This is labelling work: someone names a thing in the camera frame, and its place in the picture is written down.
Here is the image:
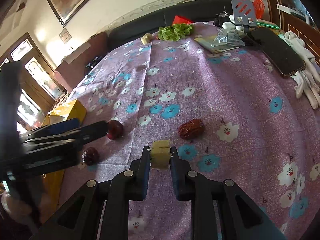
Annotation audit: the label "small sugarcane piece far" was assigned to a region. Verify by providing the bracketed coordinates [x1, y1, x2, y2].
[140, 33, 153, 45]

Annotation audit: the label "person left hand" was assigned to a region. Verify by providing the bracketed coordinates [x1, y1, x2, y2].
[1, 176, 52, 230]

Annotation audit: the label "yellow white tray box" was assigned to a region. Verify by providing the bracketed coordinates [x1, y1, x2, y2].
[41, 99, 88, 223]

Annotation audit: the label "dark red plum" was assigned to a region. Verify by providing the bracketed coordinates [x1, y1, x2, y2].
[106, 120, 124, 140]
[82, 147, 100, 166]

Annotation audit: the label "plastic packet on booklet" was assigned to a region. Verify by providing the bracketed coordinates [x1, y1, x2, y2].
[195, 29, 245, 53]

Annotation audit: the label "red jujube date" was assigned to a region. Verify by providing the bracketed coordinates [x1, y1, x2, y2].
[178, 119, 205, 140]

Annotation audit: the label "black sofa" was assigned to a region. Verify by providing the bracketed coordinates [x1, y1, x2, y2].
[107, 0, 232, 51]

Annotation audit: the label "green lettuce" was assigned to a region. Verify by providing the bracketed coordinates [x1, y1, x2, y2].
[158, 23, 194, 42]

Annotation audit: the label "red plastic bag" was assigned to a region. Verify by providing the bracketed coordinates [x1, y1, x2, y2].
[236, 0, 265, 20]

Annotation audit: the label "white cloth gloves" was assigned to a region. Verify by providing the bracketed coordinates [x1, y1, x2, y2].
[284, 31, 319, 109]

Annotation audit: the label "black smartphone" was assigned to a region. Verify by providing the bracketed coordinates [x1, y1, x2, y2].
[246, 27, 305, 77]

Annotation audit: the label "pink armchair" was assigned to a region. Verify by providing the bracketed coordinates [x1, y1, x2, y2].
[54, 31, 108, 94]

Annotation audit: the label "purple floral tablecloth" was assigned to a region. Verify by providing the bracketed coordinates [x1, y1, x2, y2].
[59, 22, 319, 239]

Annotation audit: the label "red paper box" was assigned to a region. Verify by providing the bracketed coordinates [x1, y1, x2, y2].
[172, 15, 193, 25]

